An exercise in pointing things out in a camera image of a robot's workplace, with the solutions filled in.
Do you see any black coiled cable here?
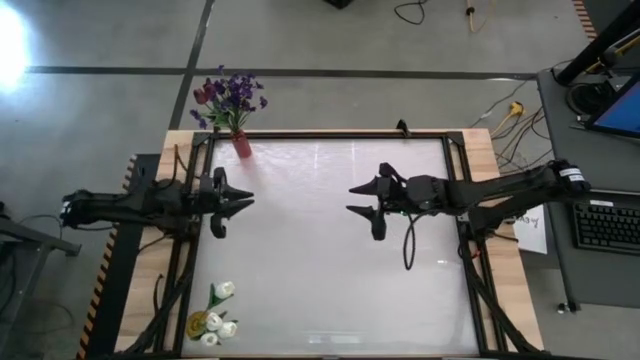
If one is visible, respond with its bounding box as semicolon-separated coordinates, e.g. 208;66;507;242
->
566;79;609;119

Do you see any laptop with blue screen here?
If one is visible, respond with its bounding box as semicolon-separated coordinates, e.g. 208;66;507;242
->
584;74;640;139

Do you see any black floor cable bundle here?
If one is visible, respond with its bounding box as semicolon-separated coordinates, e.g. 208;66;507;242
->
492;107;556;176

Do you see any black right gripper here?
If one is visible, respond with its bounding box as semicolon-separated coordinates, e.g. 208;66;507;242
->
345;162;447;242

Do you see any black aluminium table frame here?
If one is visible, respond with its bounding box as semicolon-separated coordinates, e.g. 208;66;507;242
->
152;130;541;359

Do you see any yellow tape roll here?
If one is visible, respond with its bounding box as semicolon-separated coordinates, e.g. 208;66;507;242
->
185;309;209;341

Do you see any black cable harness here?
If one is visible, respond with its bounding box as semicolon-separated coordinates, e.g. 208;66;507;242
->
122;269;196;356
462;239;539;356

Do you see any black looped floor cable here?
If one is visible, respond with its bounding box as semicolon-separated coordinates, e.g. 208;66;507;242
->
393;0;429;26

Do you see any white paper sheet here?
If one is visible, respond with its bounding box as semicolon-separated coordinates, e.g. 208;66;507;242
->
513;204;549;255

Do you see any white glossy table sheet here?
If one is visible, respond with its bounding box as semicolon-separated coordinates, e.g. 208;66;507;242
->
182;138;481;357

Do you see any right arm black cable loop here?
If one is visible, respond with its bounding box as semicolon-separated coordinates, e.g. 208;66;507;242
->
402;209;427;272

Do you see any black base beam striped edge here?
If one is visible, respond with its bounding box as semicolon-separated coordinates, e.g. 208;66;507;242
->
77;153;161;360

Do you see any black diagonal stand pole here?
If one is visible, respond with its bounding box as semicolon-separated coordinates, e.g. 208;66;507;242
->
554;0;640;86

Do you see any red vase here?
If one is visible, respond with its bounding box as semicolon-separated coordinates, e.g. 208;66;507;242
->
230;129;253;160

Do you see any grey side desk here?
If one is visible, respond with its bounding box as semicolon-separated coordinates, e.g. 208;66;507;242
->
537;67;640;315

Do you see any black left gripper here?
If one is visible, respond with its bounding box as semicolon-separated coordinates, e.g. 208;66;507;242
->
197;166;256;240

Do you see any yellow floor cable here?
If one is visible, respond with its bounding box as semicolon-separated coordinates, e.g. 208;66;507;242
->
464;0;494;34

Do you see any black keyboard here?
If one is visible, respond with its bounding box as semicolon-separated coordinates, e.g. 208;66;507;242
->
572;198;640;256

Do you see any grey metal stand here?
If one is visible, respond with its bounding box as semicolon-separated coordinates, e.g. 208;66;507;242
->
0;199;81;360

